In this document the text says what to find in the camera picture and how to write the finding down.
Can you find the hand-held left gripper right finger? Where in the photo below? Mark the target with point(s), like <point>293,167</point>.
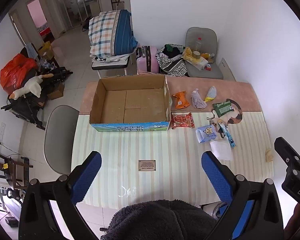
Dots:
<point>217,177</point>

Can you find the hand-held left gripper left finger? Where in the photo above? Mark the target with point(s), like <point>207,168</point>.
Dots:
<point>87,177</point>

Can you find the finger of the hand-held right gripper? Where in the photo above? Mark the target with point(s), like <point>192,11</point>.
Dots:
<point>285,150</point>

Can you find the white soft pack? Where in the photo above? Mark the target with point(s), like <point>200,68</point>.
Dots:
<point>221,150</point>

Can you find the blue white packet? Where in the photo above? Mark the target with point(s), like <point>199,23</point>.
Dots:
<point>227,135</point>

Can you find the blue tissue pack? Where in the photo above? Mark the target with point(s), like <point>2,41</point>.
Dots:
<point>206,133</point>

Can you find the red snack packet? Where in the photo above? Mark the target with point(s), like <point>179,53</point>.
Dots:
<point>182,120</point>

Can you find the green snack packet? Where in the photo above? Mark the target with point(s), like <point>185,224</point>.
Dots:
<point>222,108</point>

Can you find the grey packet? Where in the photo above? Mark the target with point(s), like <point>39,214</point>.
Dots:
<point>198,100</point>

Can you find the yellow and blue packet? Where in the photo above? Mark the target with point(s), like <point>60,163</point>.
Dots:
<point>211,93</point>

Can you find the orange snack packet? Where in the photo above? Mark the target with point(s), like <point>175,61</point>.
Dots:
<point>180,100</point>

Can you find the person's right forearm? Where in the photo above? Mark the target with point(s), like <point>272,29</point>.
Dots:
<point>296,217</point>

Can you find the beige paper scrap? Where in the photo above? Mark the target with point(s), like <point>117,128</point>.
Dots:
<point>269,155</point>

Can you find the white round-back chair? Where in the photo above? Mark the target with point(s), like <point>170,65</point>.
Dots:
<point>60,135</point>

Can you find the striped pink cat-print mat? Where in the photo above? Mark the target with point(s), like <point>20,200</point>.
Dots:
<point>165,150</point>

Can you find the dark wooden chair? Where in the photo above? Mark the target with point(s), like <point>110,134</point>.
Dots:
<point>15,170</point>

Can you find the person's dark fleece clothing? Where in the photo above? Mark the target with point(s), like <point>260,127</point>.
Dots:
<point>160,222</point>

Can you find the small brown cardboard box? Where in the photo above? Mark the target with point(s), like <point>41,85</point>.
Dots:
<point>55,92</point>

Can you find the black folded stroller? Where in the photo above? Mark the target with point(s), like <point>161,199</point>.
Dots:
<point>25,107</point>

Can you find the white leaning board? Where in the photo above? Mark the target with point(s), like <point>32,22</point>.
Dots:
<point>227,68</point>

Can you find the white goose plush toy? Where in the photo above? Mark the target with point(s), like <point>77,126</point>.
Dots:
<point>31,86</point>

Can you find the small red white packet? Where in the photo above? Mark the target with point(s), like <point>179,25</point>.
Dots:
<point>208,67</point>

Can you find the white metal-leg chair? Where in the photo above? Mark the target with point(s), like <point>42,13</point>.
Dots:
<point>110,65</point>

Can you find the white flat box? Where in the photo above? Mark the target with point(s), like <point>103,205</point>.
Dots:
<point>197,63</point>

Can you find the black white patterned bag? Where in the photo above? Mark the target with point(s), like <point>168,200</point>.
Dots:
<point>171,66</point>

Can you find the white folded garment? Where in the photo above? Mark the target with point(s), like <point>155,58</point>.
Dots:
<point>107,58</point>

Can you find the brown tape roll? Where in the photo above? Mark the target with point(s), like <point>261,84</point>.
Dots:
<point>196,54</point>

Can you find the red plastic bag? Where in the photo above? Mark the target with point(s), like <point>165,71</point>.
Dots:
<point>13,73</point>

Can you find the yellow plastic bag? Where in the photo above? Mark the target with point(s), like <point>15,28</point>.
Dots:
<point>188,53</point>

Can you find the pink suitcase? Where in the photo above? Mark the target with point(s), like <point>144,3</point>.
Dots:
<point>148,58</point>

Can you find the yellow cardboard box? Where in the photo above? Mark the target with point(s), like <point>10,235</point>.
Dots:
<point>46,50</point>

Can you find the clear plastic bottle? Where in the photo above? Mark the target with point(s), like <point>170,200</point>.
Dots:
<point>198,44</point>

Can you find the light blue cloth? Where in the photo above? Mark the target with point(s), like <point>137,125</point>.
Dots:
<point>31,51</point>

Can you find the grey padded chair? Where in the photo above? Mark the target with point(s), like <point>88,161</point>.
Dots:
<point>202,33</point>

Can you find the plaid blue folded quilt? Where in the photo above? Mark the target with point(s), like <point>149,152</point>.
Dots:
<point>110,32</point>

